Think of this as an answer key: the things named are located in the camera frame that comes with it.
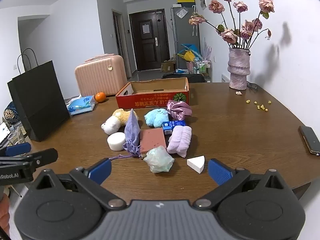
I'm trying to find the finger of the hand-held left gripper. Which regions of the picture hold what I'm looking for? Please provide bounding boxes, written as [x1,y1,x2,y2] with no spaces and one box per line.
[0,142,32,157]
[0,148,58,167]

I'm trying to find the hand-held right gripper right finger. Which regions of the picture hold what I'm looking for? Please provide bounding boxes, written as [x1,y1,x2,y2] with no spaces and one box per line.
[194,158,291,210]

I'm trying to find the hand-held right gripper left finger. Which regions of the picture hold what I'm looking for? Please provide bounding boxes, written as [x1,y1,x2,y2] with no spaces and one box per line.
[29,158,127,211]

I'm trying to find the white wedge sponge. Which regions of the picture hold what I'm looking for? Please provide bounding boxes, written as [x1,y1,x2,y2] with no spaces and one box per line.
[187,155,205,174]

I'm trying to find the white round sponge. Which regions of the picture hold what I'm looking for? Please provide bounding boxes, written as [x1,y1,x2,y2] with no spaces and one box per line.
[107,132,126,151]

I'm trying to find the white and yellow plush bear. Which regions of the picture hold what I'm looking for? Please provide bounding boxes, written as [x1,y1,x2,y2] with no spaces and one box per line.
[101,109,133,135]

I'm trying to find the lavender towel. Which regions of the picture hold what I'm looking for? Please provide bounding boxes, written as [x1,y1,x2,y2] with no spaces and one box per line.
[167,126,192,158]

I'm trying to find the purple drawstring pouch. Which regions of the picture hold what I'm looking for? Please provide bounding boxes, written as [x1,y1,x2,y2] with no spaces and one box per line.
[110,109,141,159]

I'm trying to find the blue tissue pack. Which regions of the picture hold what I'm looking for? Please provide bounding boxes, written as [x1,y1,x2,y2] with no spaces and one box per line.
[162,120,187,135]

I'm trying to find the pink satin bonnet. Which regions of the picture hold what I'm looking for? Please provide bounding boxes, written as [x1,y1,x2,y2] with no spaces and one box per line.
[167,99,192,120]

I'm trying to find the light blue plush toy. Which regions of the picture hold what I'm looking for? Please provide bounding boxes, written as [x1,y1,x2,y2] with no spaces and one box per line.
[144,108,171,128]

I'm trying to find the red cardboard box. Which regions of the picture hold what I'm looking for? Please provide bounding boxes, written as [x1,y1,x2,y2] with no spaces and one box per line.
[115,77,190,109]

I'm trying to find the person's left hand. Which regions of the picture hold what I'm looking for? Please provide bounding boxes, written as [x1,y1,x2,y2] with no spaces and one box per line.
[0,196,10,238]

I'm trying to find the laptop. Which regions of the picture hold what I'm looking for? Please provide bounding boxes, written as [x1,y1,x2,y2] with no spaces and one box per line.
[0,121,12,146]

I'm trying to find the black paper bag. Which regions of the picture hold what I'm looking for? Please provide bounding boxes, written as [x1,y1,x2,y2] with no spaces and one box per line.
[7,47,71,142]

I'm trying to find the blue tissue box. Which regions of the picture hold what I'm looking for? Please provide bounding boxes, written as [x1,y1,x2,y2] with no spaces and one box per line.
[66,94,96,116]

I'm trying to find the scattered yellow crumbs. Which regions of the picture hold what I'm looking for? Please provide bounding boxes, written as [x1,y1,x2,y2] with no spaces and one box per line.
[246,100,272,112]

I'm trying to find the pink ribbed suitcase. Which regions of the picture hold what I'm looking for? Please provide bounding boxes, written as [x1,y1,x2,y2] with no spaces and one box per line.
[74,54,128,97]

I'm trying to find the black smartphone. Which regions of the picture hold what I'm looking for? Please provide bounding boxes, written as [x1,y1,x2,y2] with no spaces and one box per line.
[298,125,320,156]

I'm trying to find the purple textured vase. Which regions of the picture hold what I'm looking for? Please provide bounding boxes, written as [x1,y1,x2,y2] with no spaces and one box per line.
[227,47,251,90]

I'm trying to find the white trolley with bottles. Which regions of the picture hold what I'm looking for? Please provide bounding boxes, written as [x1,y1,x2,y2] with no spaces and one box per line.
[194,58,213,82]

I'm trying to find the brown cardboard box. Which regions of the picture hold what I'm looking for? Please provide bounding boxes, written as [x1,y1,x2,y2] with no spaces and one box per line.
[160,59,176,74]

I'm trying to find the blue and yellow bags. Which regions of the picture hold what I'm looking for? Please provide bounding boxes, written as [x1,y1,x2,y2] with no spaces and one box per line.
[177,43,200,62]

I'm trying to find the dark brown entrance door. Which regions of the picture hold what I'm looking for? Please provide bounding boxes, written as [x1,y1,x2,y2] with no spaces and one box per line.
[129,9,171,72]

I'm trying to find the dried pink rose bouquet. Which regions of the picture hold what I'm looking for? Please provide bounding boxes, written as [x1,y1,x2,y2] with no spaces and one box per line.
[189,0,275,50]

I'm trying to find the grey refrigerator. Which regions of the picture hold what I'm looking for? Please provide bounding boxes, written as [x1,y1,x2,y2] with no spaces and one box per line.
[171,4,200,70]

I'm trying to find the white hanging umbrella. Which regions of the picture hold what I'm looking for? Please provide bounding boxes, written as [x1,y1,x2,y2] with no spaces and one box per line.
[192,5,199,37]

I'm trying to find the purple wall decoration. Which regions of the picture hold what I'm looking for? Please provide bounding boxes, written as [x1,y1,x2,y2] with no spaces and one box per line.
[204,37,213,61]

